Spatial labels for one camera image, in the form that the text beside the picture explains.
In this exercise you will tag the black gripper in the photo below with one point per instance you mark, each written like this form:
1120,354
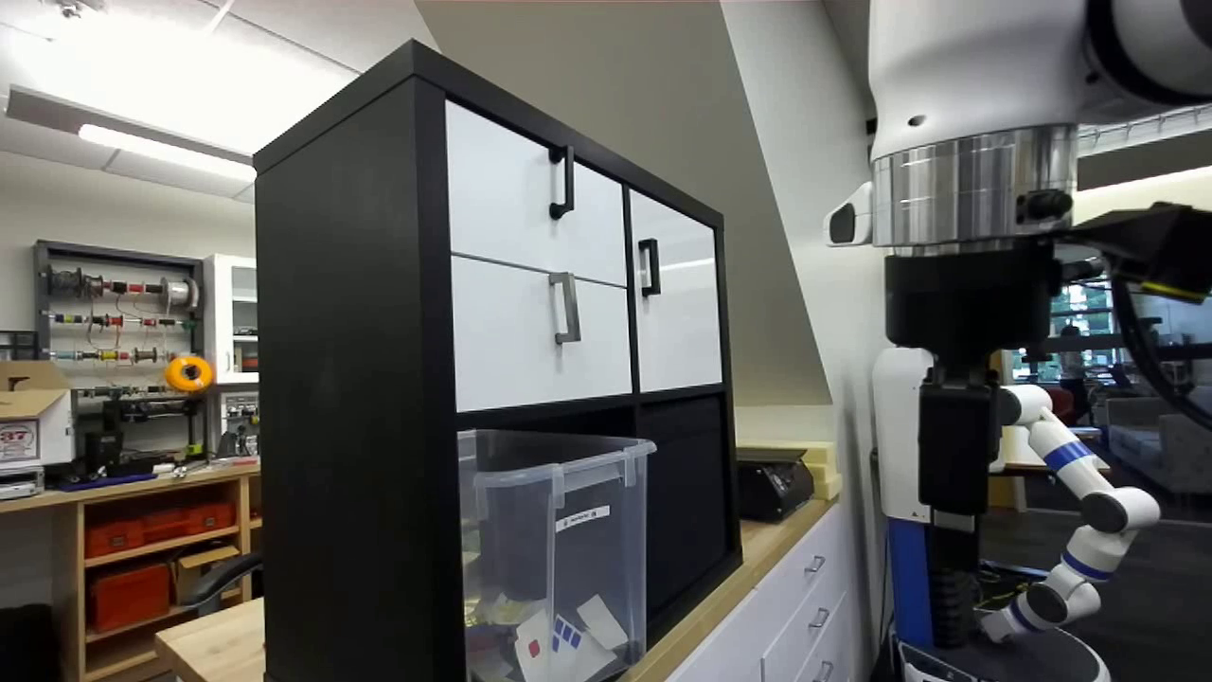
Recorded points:
964,309

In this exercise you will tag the clear plastic storage bin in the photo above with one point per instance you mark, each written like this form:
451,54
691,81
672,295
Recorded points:
555,556

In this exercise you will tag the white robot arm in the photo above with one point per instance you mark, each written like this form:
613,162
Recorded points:
973,184

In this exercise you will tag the white cabinet door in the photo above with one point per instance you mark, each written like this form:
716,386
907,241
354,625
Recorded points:
675,295

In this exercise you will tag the black cube shelf cabinet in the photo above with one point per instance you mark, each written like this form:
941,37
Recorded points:
357,384

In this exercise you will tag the black device on counter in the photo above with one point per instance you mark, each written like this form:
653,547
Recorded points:
772,481

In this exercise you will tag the lower left white drawer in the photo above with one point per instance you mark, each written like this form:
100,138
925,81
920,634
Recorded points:
529,337

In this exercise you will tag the white drawer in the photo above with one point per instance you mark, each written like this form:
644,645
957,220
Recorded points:
523,206
529,337

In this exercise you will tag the upper left white drawer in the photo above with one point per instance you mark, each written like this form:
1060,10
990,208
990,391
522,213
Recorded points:
523,206

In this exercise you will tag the yellow tape spool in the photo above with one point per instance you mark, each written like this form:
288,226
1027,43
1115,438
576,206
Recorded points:
191,374

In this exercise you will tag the wooden workbench shelf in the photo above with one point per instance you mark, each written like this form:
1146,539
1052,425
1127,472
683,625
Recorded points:
88,577

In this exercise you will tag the white cardboard box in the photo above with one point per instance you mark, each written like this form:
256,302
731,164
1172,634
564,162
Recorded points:
37,418

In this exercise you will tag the ceiling light fixture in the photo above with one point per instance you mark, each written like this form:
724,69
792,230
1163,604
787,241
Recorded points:
32,107

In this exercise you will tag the wall tool rack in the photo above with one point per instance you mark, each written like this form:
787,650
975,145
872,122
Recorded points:
112,321

